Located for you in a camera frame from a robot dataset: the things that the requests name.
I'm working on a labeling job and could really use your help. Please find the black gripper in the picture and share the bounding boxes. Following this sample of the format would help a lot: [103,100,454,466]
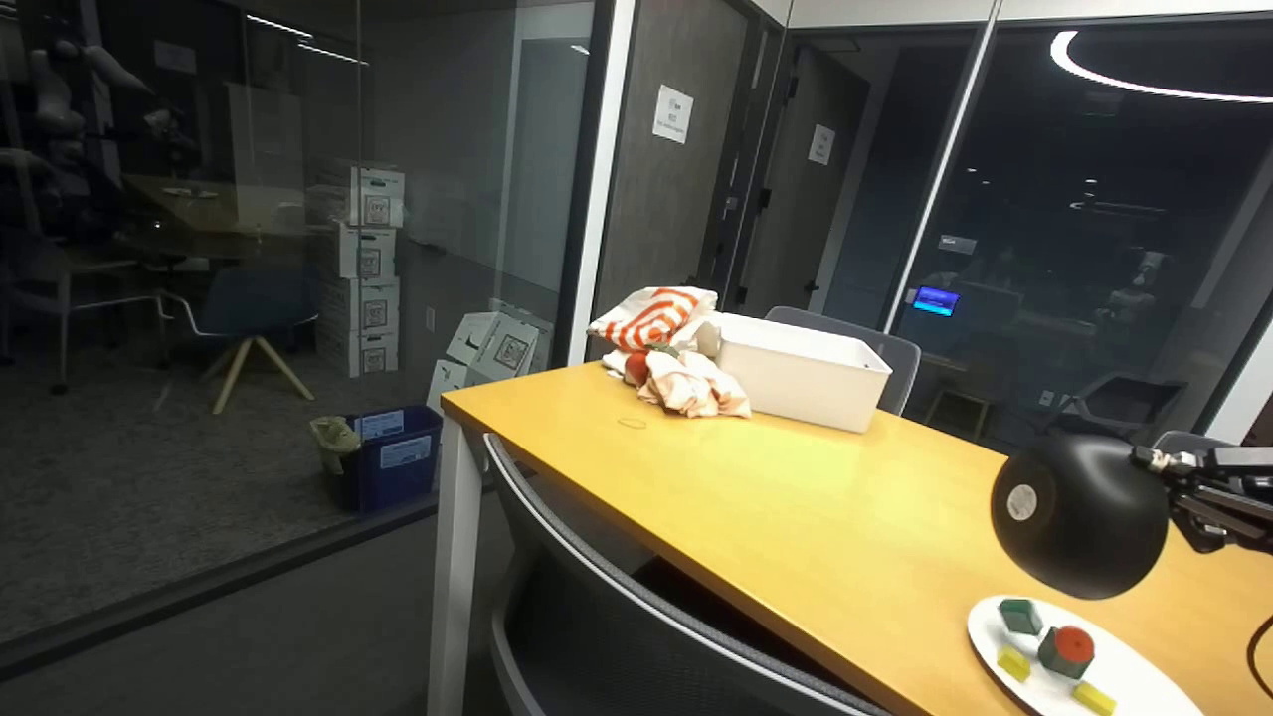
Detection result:
[1133,431,1273,552]

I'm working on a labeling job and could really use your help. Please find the black bowl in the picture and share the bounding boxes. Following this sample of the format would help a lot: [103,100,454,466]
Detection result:
[992,422,1171,601]

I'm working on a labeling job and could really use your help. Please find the orange red block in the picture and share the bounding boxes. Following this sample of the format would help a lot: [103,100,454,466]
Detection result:
[1040,623,1096,679]

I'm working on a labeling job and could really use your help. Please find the yellow block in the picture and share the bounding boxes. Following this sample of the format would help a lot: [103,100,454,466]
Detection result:
[1071,679,1118,716]
[996,649,1031,679]

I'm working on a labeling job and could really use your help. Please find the white round plate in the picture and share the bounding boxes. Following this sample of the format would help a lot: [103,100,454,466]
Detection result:
[966,598,1202,716]

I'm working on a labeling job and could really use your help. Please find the white plastic bin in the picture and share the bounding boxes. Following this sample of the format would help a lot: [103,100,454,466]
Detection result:
[711,314,890,434]

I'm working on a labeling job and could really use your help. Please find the pink white crumpled cloth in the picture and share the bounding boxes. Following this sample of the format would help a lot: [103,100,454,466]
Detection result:
[601,350,751,417]

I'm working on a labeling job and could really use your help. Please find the red white striped cloth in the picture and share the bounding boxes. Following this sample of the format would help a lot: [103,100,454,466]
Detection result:
[588,285,715,350]

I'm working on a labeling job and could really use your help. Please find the white paper sign on door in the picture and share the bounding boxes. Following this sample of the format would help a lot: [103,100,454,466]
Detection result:
[652,82,694,142]

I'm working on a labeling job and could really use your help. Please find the blue storage crate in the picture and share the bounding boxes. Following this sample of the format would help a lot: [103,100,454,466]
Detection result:
[329,406,441,513]

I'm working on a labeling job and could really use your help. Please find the stacked white cardboard boxes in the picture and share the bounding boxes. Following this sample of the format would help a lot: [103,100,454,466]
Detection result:
[321,167,405,377]

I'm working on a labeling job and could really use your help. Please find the blue chair wooden legs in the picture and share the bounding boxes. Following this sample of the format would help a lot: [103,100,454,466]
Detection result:
[154,264,317,413]

